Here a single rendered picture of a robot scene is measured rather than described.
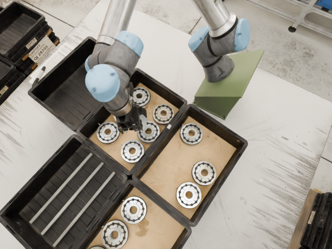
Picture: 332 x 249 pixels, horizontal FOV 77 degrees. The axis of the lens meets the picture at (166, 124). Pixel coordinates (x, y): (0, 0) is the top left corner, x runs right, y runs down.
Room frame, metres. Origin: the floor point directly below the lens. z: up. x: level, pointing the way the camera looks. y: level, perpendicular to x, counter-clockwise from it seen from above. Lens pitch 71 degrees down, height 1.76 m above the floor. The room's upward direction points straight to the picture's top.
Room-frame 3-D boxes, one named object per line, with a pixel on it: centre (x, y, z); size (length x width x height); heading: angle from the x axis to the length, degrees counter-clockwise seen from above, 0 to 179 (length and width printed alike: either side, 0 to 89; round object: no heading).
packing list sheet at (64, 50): (0.72, 0.62, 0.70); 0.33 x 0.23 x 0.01; 149
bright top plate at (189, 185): (0.02, -0.10, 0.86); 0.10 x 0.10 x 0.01
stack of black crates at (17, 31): (1.14, 1.10, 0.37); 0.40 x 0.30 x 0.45; 149
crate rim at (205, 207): (0.15, -0.10, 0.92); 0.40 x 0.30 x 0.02; 143
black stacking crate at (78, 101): (0.51, 0.38, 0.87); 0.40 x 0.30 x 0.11; 143
